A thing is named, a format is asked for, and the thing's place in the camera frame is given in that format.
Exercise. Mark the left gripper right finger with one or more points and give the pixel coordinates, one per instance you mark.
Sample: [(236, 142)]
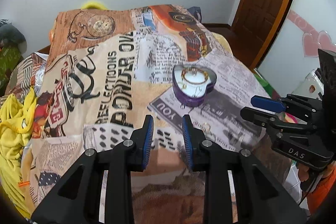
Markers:
[(193, 138)]

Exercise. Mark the yellow cloth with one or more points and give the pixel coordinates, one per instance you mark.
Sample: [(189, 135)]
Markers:
[(16, 130)]

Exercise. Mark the blue pillow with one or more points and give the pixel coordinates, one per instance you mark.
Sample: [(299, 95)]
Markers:
[(196, 12)]

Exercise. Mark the pink heart wall sticker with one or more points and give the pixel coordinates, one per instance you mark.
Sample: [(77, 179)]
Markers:
[(312, 40)]

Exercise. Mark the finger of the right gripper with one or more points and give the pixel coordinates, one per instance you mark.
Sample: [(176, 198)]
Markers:
[(268, 104), (258, 117)]

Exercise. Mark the purple heart-shaped tin box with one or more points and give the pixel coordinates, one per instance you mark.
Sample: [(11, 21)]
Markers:
[(191, 83)]

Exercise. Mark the right hand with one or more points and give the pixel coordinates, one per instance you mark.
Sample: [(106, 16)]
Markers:
[(305, 178)]

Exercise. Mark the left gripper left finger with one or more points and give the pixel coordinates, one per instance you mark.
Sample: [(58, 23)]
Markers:
[(142, 139)]

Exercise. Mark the newspaper print blanket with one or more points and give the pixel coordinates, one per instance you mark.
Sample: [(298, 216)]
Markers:
[(106, 71)]

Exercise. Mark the brown wooden door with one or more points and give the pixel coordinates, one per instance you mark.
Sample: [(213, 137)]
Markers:
[(255, 24)]

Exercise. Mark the orange sleeve forearm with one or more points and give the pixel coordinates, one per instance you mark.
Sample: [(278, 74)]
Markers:
[(315, 198)]

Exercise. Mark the yellow pillow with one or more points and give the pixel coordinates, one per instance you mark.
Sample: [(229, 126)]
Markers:
[(93, 5)]

